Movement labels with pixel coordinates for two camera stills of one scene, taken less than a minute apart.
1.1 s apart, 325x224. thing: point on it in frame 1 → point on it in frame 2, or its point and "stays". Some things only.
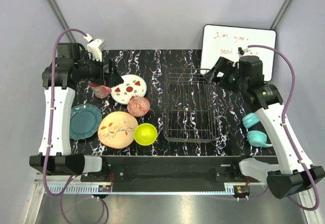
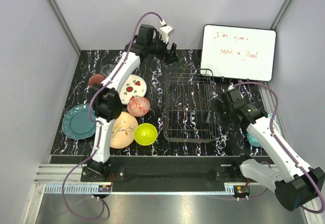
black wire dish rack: x=188 y=105 stays
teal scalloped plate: x=85 y=120 stays
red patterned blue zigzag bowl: x=138 y=106 stays
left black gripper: x=114 y=79 → x=173 y=57
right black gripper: x=225 y=66 → x=218 y=106
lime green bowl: x=145 y=134 stays
